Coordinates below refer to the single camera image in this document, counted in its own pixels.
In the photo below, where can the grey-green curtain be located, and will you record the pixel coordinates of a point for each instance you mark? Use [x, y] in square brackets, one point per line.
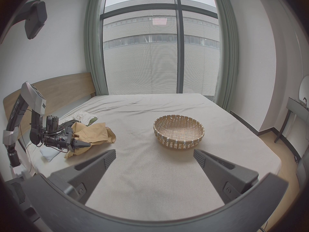
[95, 45]
[227, 57]

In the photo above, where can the black garment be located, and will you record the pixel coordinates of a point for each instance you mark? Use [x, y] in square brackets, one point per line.
[66, 125]

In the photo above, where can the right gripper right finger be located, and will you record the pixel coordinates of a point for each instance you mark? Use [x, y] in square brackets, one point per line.
[218, 177]

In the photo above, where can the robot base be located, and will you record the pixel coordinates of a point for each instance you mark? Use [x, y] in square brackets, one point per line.
[19, 171]

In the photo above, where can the pale blue garment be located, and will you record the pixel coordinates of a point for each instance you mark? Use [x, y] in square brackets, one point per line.
[49, 155]

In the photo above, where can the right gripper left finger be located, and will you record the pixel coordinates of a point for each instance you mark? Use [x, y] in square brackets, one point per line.
[91, 175]

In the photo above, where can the white garment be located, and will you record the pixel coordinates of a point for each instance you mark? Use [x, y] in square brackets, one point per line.
[80, 116]

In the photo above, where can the window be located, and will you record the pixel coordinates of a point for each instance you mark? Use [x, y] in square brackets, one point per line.
[142, 69]

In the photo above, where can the bed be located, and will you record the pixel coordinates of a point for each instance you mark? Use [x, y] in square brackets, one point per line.
[149, 110]

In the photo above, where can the tan shorts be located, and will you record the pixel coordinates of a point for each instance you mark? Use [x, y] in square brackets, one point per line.
[96, 133]

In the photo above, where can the round woven basket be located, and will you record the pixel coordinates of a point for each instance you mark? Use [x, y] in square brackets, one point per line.
[178, 129]

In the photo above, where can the grey small table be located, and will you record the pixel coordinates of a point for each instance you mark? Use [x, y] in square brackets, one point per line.
[293, 105]

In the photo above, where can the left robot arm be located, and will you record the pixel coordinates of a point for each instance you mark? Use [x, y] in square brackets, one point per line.
[33, 98]

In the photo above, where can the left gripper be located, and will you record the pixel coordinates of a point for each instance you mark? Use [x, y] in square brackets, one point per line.
[58, 140]

